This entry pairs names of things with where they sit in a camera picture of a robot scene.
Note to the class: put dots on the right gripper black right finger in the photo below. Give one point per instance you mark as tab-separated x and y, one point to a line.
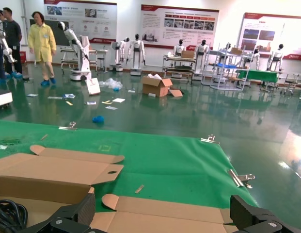
249	216

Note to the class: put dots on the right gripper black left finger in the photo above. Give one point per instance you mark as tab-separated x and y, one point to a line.
86	208

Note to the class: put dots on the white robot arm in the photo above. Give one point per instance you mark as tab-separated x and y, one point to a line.
7	52

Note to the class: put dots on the open brown cardboard box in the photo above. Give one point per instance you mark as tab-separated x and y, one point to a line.
164	216
43	170

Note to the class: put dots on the small white box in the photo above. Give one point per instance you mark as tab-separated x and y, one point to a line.
131	91

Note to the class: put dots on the red box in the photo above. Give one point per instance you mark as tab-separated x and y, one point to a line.
23	57

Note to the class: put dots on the small brown cardboard box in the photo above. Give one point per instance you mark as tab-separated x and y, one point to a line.
187	54

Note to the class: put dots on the silver binder clip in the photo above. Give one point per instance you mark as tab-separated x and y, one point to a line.
210	138
235	178
71	125

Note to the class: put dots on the small tan tape strip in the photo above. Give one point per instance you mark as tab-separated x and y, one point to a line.
44	137
139	189

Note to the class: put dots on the green table cloth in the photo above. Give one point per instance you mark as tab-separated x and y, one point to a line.
177	165

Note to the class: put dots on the pale paper sheet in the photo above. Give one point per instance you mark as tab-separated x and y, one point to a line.
111	107

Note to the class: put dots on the white blue paper card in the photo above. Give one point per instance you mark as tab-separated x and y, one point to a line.
91	103

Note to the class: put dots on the yellow paper strip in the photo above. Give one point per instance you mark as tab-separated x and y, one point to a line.
69	103

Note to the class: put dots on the yellow paper strips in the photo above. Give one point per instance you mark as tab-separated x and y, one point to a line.
106	102

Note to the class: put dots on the white paper sheet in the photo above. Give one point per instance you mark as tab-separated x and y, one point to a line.
32	95
118	100

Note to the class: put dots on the blue white booklet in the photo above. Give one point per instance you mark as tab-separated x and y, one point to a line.
68	95

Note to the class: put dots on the long white paper strip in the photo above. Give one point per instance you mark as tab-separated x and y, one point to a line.
55	97

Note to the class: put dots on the white paper bag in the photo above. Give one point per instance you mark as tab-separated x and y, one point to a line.
93	87

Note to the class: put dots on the small blue shoe cover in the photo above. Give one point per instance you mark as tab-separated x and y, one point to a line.
116	89

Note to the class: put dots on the clear plastic bag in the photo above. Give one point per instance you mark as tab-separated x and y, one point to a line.
111	83

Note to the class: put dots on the white low platform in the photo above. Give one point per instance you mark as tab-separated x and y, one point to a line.
2	99

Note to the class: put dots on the open cardboard carton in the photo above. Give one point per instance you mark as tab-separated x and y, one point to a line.
155	88

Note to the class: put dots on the table with green cloth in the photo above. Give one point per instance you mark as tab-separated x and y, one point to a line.
259	75

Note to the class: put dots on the loose cardboard flap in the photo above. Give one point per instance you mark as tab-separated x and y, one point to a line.
177	93

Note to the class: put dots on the white metal rack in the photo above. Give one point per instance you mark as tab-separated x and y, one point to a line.
223	72

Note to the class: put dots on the white wheeled robot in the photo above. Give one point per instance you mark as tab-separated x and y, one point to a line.
83	58

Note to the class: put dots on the grey work table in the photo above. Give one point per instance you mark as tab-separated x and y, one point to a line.
99	51

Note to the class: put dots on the white humanoid robot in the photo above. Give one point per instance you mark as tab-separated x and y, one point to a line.
201	51
122	48
256	57
137	48
276	57
179	48

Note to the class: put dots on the grey metal cart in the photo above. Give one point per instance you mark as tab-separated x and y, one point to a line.
174	69

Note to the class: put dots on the person in yellow coat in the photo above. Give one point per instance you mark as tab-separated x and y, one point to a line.
42	41

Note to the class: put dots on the person in dark shirt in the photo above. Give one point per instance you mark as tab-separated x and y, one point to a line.
13	34

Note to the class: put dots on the red white wall poster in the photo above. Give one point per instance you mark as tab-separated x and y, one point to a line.
92	19
269	31
179	21

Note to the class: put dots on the dark wall board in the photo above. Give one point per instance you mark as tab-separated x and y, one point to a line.
52	24

